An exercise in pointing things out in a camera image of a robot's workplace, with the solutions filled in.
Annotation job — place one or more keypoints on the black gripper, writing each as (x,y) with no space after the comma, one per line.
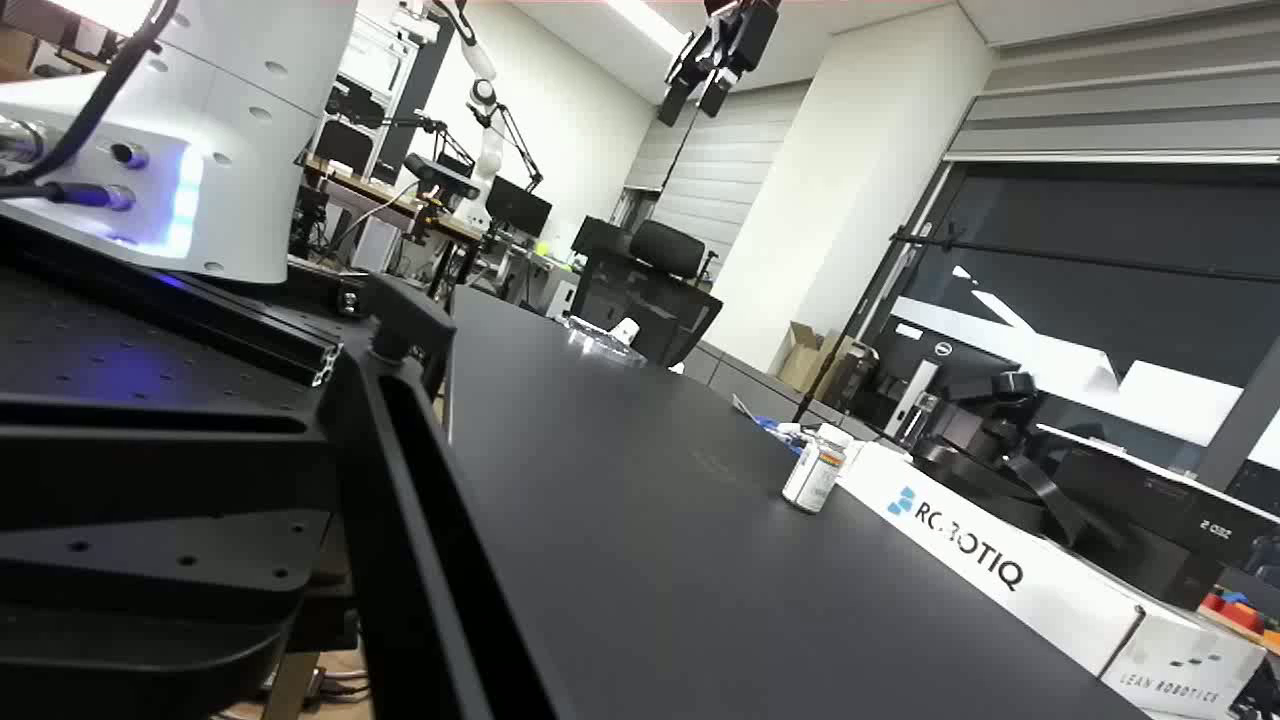
(740,32)

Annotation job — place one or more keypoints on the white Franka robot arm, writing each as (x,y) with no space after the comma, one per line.
(227,133)

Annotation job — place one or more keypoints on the narrow black office chair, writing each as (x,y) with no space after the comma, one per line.
(596,253)

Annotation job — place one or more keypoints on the wide black office chair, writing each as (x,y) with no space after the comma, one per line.
(674,300)

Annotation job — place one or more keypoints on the black computer monitor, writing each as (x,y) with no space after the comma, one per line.
(516,204)

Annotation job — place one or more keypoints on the small white tabletop object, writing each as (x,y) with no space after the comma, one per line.
(620,328)

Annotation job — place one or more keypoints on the brown cardboard box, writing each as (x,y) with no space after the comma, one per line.
(802,359)

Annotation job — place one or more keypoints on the thin black leaning rod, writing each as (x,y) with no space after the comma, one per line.
(820,383)

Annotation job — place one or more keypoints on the wooden desk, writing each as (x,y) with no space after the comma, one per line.
(402,202)

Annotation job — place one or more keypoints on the blue and white packet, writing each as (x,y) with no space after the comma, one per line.
(781,431)

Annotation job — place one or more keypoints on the white upright device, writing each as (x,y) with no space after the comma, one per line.
(913,397)

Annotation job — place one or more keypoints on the long white Robotiq box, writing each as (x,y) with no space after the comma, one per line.
(986,545)

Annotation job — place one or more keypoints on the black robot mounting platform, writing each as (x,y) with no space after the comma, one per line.
(161,455)

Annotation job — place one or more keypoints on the small red object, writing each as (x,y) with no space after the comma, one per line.
(1234,611)

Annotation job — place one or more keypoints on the small white Lean Robotics box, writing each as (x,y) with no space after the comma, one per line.
(1182,665)

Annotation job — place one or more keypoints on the black camera on tripod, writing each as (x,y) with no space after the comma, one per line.
(1013,455)

